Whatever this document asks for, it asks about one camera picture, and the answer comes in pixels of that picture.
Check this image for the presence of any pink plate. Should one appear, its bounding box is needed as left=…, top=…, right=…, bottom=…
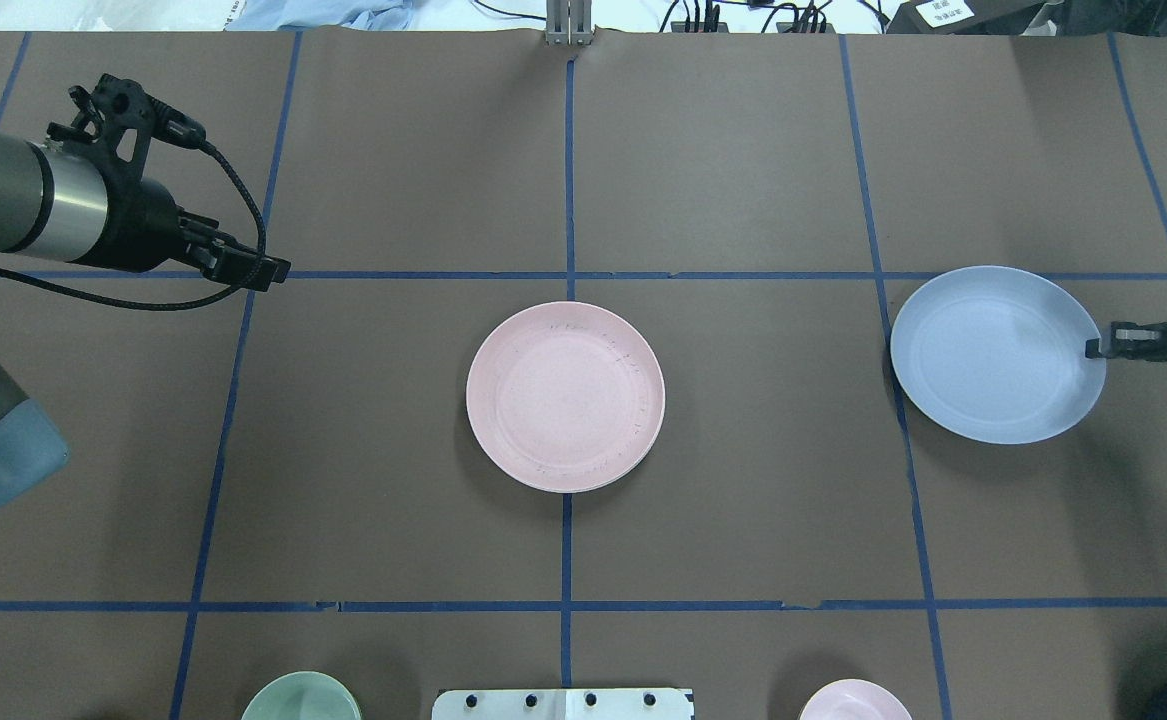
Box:
left=464, top=301, right=668, bottom=495

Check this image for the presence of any blue plate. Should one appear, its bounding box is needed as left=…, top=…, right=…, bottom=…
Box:
left=889, top=265, right=1107, bottom=445

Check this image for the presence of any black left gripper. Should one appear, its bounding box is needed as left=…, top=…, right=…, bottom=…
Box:
left=93, top=155, right=292, bottom=292

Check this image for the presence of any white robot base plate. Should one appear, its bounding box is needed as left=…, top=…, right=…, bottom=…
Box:
left=431, top=687, right=696, bottom=719

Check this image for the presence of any green bowl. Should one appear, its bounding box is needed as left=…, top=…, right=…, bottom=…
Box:
left=240, top=671, right=363, bottom=720

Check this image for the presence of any aluminium frame post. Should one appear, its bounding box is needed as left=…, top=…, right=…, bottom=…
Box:
left=545, top=0, right=595, bottom=47

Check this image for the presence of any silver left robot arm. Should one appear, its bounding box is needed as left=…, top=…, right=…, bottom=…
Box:
left=0, top=111, right=291, bottom=509

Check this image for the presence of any pink bowl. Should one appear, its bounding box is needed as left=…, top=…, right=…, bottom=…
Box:
left=798, top=679, right=911, bottom=720

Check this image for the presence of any light blue cloth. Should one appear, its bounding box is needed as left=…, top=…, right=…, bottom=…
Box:
left=225, top=1, right=415, bottom=32

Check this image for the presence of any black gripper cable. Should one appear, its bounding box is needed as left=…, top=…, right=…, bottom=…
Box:
left=0, top=75, right=270, bottom=313

